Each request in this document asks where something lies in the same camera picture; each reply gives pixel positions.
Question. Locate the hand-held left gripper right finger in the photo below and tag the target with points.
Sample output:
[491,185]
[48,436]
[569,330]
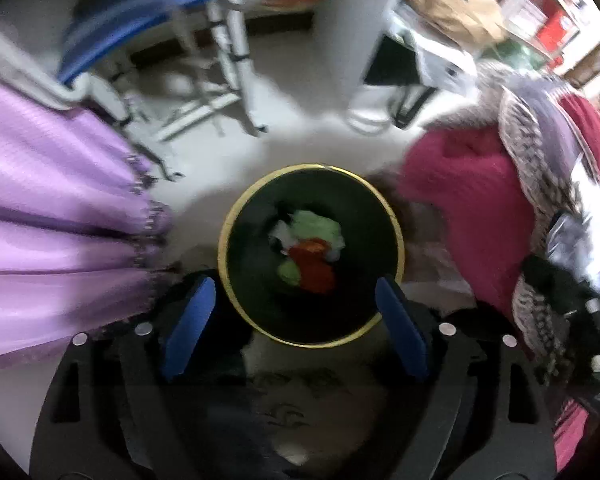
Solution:
[402,330]

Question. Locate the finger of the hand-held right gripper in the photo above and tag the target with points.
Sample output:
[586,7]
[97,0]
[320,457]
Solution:
[560,285]

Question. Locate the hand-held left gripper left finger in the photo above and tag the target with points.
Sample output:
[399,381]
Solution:
[187,330]

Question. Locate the red cloth sock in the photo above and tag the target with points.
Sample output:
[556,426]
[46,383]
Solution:
[315,270]

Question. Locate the green fluffy headband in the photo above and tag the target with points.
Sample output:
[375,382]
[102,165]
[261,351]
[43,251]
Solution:
[312,227]
[287,271]

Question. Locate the black round bin gold rim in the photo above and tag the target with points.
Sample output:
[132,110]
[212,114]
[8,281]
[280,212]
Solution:
[360,220]

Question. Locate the grey white sock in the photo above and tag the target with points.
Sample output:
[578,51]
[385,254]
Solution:
[281,234]

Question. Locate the white grey printed cloth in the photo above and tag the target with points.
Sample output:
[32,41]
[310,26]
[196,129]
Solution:
[580,240]

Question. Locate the brown patterned blanket lining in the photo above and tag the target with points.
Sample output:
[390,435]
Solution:
[525,160]

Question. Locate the pile of clothes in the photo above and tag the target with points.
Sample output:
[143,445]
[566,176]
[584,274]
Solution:
[460,200]

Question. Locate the purple pleated cloth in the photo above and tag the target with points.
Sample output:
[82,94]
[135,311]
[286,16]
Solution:
[55,210]

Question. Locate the red packet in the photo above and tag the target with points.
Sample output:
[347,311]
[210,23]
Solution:
[555,25]

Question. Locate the black white bag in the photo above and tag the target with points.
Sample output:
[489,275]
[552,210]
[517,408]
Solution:
[395,65]

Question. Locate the white shelf unit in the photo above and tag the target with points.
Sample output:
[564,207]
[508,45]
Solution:
[525,5]

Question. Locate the brown cardboard box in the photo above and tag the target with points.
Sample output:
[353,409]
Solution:
[455,0]

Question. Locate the blue folding chair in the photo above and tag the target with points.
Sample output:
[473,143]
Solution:
[130,15]

